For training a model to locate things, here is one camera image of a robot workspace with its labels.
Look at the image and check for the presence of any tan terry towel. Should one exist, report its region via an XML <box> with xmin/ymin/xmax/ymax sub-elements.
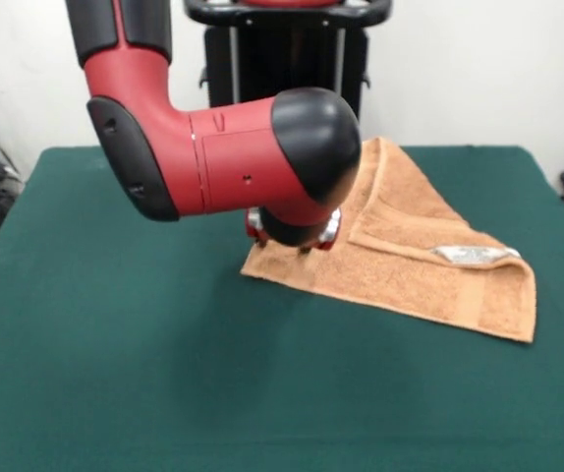
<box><xmin>239</xmin><ymin>136</ymin><xmax>538</xmax><ymax>344</ymax></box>

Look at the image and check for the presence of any dark green table cloth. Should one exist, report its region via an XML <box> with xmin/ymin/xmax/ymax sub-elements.
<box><xmin>0</xmin><ymin>145</ymin><xmax>564</xmax><ymax>472</ymax></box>

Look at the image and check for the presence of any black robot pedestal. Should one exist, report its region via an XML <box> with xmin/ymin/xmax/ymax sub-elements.
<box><xmin>182</xmin><ymin>0</ymin><xmax>390</xmax><ymax>129</ymax></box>

